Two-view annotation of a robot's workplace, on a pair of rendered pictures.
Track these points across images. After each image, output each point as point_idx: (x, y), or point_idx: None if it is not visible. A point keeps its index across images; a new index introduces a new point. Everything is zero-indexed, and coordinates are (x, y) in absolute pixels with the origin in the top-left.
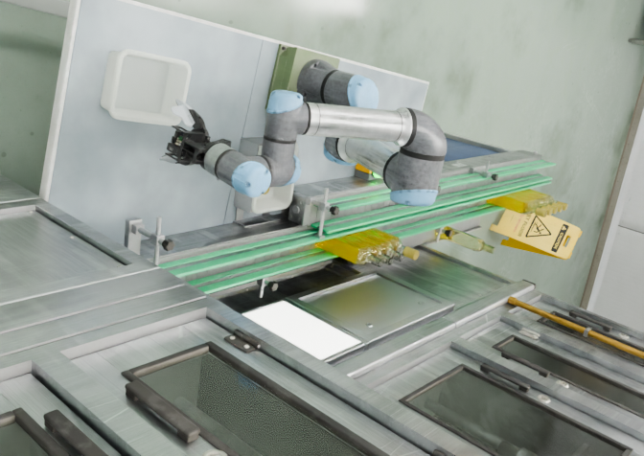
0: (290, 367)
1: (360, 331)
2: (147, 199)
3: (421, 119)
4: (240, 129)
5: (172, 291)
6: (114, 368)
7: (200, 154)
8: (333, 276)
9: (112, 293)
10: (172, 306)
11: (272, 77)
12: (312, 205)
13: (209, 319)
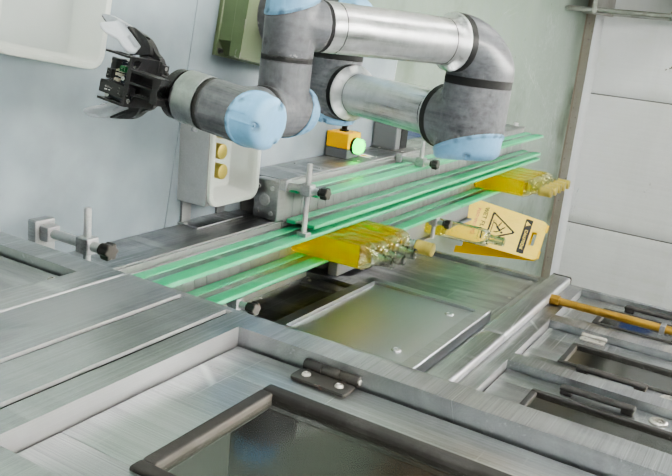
0: (434, 413)
1: (390, 360)
2: (53, 192)
3: (482, 27)
4: None
5: (165, 308)
6: (112, 459)
7: (161, 91)
8: (315, 292)
9: (59, 320)
10: (176, 331)
11: (220, 7)
12: (287, 192)
13: (245, 348)
